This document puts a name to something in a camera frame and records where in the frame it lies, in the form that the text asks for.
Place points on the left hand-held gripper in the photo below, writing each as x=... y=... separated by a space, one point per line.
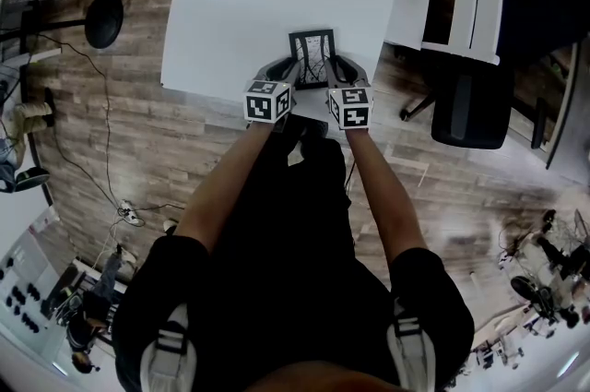
x=260 y=106

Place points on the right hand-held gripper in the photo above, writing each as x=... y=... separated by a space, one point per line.
x=352 y=109

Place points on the black framed picture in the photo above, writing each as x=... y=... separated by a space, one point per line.
x=311 y=58

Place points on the person's left forearm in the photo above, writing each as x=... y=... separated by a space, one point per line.
x=221 y=192

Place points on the person's right forearm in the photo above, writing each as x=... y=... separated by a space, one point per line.
x=385 y=196

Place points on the person's right grey shoe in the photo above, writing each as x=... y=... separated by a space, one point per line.
x=314 y=129

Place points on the white wooden chair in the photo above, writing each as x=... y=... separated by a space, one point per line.
x=410 y=3

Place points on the thin white floor strip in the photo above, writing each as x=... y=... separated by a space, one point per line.
x=422 y=173

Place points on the black office chair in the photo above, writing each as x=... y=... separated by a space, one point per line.
x=470 y=113

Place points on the person's black clothing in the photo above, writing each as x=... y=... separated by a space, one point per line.
x=286 y=265

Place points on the black floor fan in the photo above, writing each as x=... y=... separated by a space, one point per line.
x=105 y=21

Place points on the white power strip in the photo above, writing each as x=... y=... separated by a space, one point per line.
x=130 y=212

